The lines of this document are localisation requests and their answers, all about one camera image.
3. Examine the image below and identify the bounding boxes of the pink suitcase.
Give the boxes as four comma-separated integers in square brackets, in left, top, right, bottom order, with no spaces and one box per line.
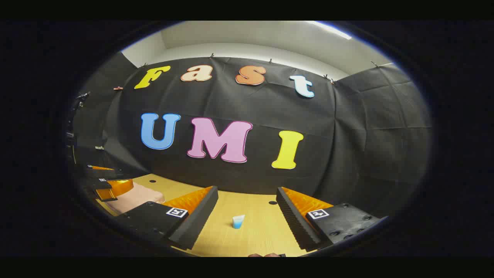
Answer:
[103,181,166,215]

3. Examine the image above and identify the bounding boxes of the black backdrop cloth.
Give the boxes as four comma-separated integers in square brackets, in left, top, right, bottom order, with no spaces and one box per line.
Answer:
[71,52,433,217]

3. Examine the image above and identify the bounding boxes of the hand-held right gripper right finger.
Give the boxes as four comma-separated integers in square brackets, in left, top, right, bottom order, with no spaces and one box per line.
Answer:
[276,186,389,251]

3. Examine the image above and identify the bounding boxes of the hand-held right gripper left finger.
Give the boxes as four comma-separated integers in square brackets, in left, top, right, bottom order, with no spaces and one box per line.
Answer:
[116,185,219,251]

